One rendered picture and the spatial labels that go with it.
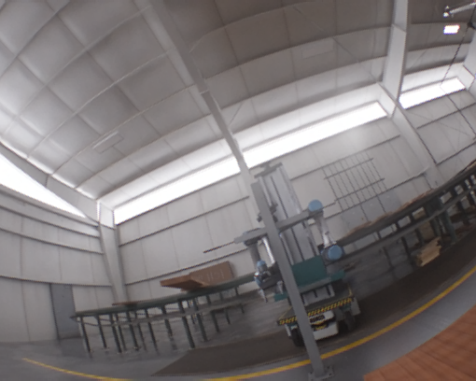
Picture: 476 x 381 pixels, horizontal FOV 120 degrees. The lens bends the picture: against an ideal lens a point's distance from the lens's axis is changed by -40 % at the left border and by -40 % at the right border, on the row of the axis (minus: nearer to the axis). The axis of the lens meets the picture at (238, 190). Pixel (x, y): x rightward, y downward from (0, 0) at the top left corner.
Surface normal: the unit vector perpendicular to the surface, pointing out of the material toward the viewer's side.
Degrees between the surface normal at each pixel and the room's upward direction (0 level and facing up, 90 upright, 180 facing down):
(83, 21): 176
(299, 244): 90
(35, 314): 91
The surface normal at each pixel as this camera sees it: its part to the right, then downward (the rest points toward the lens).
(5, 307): 0.93, -0.37
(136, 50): 0.29, 0.86
